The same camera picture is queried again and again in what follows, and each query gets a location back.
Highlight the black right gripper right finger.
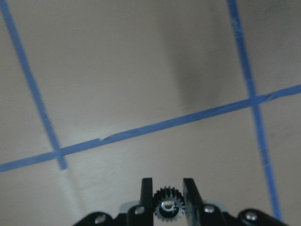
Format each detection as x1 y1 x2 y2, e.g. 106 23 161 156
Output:
183 178 204 221

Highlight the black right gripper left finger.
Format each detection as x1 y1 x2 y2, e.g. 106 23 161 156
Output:
140 178 154 212

